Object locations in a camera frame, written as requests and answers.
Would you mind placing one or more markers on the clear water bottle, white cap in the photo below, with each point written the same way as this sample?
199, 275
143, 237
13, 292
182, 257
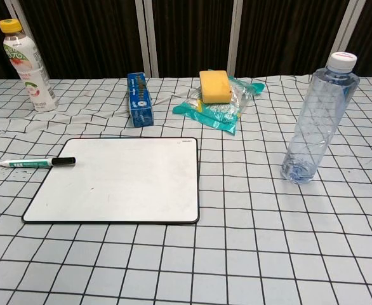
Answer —
319, 120

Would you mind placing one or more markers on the white drink bottle, yellow cap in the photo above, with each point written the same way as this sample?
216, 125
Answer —
30, 73

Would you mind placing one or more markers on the white black-grid tablecloth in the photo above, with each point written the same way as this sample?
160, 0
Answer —
236, 238

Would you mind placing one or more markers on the white green marker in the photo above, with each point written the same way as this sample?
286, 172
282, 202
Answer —
30, 163

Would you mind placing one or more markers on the blue rectangular cardboard box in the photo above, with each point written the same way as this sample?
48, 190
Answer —
140, 101

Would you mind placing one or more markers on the dark folding screen, white frames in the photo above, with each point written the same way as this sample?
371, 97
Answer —
94, 31

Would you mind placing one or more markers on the white drawing board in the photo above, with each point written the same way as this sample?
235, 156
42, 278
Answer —
119, 181

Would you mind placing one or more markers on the yellow sponge block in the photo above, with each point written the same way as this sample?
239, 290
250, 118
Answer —
214, 87

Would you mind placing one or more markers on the teal clear plastic package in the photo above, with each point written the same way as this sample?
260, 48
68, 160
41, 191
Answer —
217, 117

